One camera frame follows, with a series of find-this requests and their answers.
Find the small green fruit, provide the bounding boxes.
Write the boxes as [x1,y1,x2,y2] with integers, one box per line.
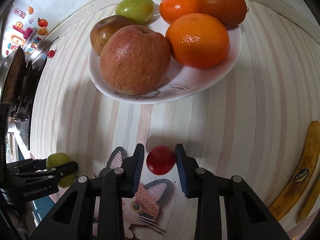
[46,153,75,188]

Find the red cherry tomato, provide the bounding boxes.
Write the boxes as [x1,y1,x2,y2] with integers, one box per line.
[146,146,176,176]

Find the large red apple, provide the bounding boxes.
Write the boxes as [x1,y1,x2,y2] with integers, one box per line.
[100,25,171,96]

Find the brownish red apple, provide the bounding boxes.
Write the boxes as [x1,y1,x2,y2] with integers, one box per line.
[89,15,134,56]

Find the green apple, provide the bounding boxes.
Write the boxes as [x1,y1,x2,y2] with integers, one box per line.
[115,0,155,25]

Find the large orange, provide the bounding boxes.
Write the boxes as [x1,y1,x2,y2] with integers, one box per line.
[165,13,230,69]

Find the small tangerine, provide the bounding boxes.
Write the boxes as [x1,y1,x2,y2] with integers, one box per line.
[159,0,200,24]

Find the dark orange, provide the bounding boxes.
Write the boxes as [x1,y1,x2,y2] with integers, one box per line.
[199,0,248,28]

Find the black stove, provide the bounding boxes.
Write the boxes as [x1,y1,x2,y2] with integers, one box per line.
[13,40,54,150]

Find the spotted banana with sticker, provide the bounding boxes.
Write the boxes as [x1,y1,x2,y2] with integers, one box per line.
[269,120,319,221]

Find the curved yellow banana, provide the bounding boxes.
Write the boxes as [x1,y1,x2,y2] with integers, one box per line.
[296,176,320,225]

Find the steel wok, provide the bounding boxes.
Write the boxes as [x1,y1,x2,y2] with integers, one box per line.
[1,46,26,103]

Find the small red fruit far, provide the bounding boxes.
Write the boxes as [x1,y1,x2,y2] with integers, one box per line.
[47,50,56,58]

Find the colourful fridge magnets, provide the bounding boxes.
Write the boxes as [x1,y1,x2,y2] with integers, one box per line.
[1,4,50,58]

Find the white oval plate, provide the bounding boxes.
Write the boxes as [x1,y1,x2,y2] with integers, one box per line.
[88,0,243,105]

